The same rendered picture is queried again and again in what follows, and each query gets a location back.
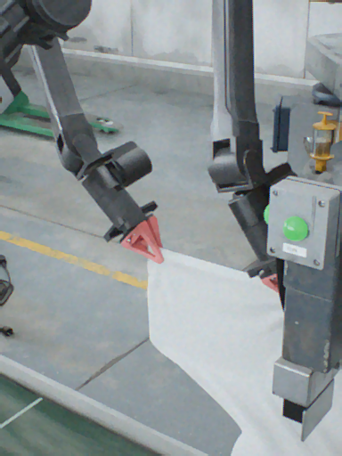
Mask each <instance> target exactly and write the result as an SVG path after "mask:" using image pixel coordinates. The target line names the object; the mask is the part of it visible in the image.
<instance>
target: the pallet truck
mask: <svg viewBox="0 0 342 456"><path fill-rule="evenodd" d="M14 112H21V113H26V114H30V115H35V116H39V117H44V118H50V115H49V112H48V109H47V107H46V106H41V105H36V104H32V103H29V97H28V96H27V95H26V94H25V93H23V92H22V91H20V92H19V93H18V94H17V95H16V97H15V98H14V99H13V102H12V103H11V104H10V105H9V106H8V108H7V109H6V110H4V111H3V112H2V113H1V114H0V125H1V126H8V127H13V128H17V129H21V130H26V131H30V132H34V133H39V134H47V135H50V136H54V135H53V130H52V126H51V123H47V122H42V120H37V119H33V118H25V117H20V116H16V115H12V114H11V113H14ZM86 115H87V118H88V122H89V125H92V127H94V128H95V129H96V130H97V131H101V130H104V131H105V132H106V133H108V132H111V131H112V132H118V129H120V128H122V129H124V126H122V125H121V124H119V123H118V122H117V121H116V120H113V119H110V118H105V117H99V116H95V115H90V114H86Z"/></svg>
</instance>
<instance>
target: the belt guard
mask: <svg viewBox="0 0 342 456"><path fill-rule="evenodd" d="M305 69H306V70H307V71H308V72H310V73H311V74H312V75H313V76H314V77H315V78H316V79H317V81H320V82H321V83H322V84H323V85H324V86H325V87H326V88H327V89H329V90H330V91H331V92H332V93H333V94H334V95H335V96H336V97H338V98H339V99H340V101H342V33H329V34H321V35H315V36H311V37H308V38H307V41H306V54H305Z"/></svg>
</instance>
